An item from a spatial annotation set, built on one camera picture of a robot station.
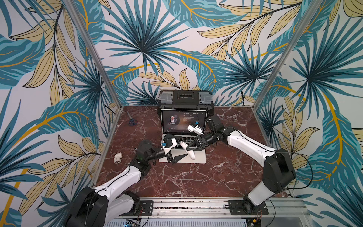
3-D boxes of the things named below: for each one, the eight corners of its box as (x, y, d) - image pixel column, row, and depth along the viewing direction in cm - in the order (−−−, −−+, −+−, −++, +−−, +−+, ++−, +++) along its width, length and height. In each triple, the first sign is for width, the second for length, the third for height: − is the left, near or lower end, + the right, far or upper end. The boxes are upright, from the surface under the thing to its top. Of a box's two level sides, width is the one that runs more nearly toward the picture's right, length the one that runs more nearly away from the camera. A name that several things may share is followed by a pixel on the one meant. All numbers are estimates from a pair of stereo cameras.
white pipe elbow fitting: (114, 163, 90) (112, 161, 88) (117, 154, 94) (115, 152, 92) (120, 163, 90) (118, 161, 88) (122, 154, 94) (121, 152, 92)
